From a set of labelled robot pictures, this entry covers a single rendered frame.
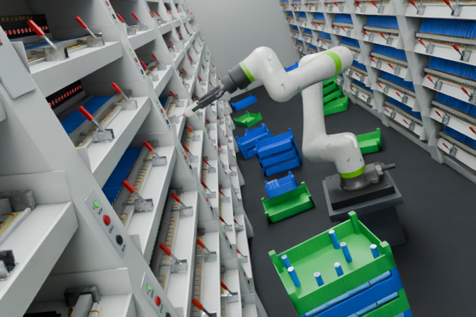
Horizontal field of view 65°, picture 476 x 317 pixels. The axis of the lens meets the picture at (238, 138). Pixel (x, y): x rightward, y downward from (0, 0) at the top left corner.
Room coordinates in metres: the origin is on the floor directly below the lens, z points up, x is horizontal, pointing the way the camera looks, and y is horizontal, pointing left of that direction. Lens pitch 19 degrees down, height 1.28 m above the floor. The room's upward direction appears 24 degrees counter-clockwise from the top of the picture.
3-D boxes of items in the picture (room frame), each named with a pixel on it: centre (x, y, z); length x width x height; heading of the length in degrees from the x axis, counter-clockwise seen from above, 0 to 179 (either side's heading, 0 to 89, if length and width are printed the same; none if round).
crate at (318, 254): (0.89, -0.10, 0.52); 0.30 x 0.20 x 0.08; 94
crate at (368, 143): (2.41, -0.78, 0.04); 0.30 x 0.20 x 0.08; 60
